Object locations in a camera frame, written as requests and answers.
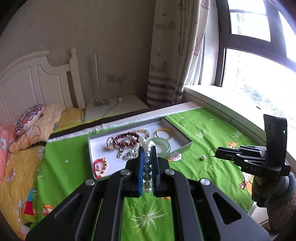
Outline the white pearl necklace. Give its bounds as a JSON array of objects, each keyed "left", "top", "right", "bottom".
[{"left": 138, "top": 136, "right": 156, "bottom": 194}]

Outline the silver pearl brooch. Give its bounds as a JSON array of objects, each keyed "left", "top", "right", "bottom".
[{"left": 117, "top": 148, "right": 139, "bottom": 161}]

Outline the pale green jade bangle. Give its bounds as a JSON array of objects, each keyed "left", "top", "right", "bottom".
[{"left": 147, "top": 137, "right": 171, "bottom": 157}]

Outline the multicolour stone bead bracelet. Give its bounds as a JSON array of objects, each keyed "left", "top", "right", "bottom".
[{"left": 135, "top": 128, "right": 151, "bottom": 140}]

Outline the dark red bead bracelet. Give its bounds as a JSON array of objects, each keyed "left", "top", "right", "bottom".
[{"left": 114, "top": 131, "right": 141, "bottom": 149}]

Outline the gold double ring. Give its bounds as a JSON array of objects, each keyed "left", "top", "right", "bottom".
[{"left": 106, "top": 136, "right": 117, "bottom": 151}]

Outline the gold bangle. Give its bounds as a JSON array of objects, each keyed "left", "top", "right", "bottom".
[{"left": 154, "top": 128, "right": 173, "bottom": 141}]

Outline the red cord gold bead bracelet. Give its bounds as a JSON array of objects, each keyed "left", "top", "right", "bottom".
[{"left": 93, "top": 157, "right": 108, "bottom": 178}]

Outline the gold ring green stone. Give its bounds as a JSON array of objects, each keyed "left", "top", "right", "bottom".
[{"left": 209, "top": 147, "right": 218, "bottom": 157}]

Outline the grey white jewelry tray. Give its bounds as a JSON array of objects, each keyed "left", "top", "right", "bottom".
[{"left": 88, "top": 117, "right": 192, "bottom": 179}]

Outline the right gloved hand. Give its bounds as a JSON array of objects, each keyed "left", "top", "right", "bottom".
[{"left": 252, "top": 173, "right": 295, "bottom": 235}]

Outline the white stick desk lamp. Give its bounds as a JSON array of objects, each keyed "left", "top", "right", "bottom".
[{"left": 90, "top": 54, "right": 110, "bottom": 108}]

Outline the white nightstand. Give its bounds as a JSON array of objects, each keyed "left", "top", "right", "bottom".
[{"left": 84, "top": 95, "right": 148, "bottom": 121}]

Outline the cream yellow pillow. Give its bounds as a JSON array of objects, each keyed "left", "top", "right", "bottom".
[{"left": 9, "top": 103, "right": 64, "bottom": 153}]

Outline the patterned small pillow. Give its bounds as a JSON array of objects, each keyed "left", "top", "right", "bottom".
[{"left": 15, "top": 104, "right": 45, "bottom": 136}]

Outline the striped printed curtain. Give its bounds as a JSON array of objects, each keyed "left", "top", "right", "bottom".
[{"left": 147, "top": 0, "right": 210, "bottom": 106}]

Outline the yellow bed sheet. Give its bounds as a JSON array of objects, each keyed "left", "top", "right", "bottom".
[{"left": 0, "top": 107, "right": 85, "bottom": 240}]

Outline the white bed headboard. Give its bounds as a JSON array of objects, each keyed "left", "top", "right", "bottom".
[{"left": 1, "top": 48, "right": 86, "bottom": 126}]

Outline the pink folded quilt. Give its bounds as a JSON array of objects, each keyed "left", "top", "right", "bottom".
[{"left": 0, "top": 125, "right": 16, "bottom": 184}]

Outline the wall socket plate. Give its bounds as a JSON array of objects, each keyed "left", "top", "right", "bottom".
[{"left": 107, "top": 73, "right": 125, "bottom": 83}]

